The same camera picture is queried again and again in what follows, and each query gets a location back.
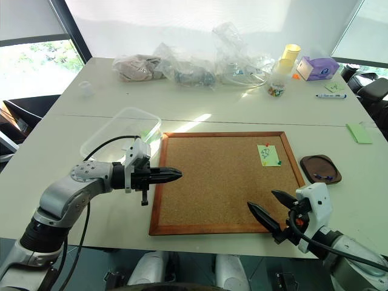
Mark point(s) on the green sticky note pad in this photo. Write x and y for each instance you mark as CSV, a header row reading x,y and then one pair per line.
x,y
360,133

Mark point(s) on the blue whiteboard marker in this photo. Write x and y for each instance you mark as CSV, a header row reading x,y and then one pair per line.
x,y
332,96

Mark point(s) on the clear plastic container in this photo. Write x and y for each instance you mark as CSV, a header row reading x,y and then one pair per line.
x,y
121,130

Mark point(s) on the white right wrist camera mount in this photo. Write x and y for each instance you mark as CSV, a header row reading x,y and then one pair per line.
x,y
316,203

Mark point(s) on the yellow-green sticky note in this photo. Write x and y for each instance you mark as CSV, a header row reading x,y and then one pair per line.
x,y
268,156

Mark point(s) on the small clear plastic cup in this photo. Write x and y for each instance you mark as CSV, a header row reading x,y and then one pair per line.
x,y
86,88

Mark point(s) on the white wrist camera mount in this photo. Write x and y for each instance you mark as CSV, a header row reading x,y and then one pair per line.
x,y
316,203
138,151

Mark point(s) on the yellow paper cup stack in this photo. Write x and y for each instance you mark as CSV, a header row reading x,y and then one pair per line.
x,y
289,56

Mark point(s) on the dark brown wooden tray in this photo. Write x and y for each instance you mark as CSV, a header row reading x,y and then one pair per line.
x,y
319,165

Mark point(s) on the clear cup with pins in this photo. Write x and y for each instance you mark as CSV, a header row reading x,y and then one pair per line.
x,y
277,83

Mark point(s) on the wood framed cork board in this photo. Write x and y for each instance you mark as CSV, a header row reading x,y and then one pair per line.
x,y
212,182

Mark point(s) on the clear crumpled plastic bag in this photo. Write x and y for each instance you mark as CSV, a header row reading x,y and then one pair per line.
x,y
236,57

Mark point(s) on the plastic bag with grey contents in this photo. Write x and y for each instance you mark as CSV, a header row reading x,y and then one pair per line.
x,y
188,72

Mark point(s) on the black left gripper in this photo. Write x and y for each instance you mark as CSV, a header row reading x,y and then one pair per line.
x,y
141,180

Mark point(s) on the purple tissue box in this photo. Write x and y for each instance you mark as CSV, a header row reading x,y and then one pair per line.
x,y
318,68

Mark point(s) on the white roller blind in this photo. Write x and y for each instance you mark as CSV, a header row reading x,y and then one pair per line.
x,y
363,30
27,18

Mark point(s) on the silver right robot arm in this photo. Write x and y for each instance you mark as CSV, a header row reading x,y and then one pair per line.
x,y
351,257

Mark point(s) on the silver rounded robot leg shell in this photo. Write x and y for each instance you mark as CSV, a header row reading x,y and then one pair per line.
x,y
232,271
148,268

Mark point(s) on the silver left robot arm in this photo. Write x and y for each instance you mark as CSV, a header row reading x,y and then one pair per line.
x,y
63,194

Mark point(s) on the plastic bag with brown contents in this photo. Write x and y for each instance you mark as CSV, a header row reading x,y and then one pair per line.
x,y
136,68

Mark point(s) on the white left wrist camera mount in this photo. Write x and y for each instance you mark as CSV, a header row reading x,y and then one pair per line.
x,y
138,151

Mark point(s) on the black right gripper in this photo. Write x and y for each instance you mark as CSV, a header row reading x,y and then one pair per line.
x,y
295,222

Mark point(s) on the green note with scribble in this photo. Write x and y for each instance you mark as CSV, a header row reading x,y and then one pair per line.
x,y
334,87

